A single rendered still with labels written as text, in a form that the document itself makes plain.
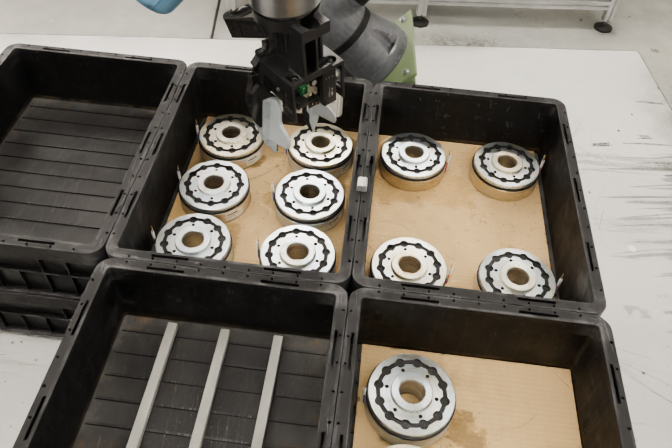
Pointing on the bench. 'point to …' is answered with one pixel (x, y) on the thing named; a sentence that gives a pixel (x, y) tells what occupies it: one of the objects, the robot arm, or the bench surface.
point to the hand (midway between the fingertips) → (289, 130)
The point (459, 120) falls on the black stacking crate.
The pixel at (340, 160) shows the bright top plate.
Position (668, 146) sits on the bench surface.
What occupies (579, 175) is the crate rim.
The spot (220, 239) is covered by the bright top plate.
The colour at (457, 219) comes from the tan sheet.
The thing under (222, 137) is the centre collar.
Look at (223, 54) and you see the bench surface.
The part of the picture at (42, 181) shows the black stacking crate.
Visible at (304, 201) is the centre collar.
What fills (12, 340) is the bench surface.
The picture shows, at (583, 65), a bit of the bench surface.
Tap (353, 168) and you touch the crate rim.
